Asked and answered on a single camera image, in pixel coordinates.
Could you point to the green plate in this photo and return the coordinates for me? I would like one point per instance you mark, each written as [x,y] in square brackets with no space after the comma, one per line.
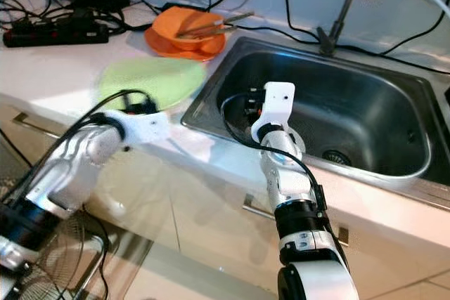
[151,76]

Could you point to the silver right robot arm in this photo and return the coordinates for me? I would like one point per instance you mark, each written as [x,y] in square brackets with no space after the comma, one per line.
[288,187]

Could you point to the beige kitchen cabinet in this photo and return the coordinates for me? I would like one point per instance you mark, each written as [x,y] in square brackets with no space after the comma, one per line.
[183,201]

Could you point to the orange plate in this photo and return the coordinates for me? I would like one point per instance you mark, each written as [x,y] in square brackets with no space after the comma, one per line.
[162,47]

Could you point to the wooden chopstick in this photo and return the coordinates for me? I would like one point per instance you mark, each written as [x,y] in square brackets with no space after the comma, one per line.
[232,17]
[214,30]

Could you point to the orange bowl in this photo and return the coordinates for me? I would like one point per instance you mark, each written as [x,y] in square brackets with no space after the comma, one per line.
[172,24]

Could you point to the sink drain strainer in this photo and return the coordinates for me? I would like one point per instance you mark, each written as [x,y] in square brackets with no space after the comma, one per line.
[337,157]

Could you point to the stainless steel sink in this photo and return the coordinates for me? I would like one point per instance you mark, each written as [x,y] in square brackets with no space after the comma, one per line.
[358,103]

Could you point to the black power strip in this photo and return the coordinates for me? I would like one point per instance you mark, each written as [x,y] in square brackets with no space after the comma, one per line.
[56,34]

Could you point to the chrome faucet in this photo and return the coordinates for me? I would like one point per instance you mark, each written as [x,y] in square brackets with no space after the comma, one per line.
[337,15]

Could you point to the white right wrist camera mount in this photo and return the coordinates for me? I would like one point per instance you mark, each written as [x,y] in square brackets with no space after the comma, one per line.
[278,103]

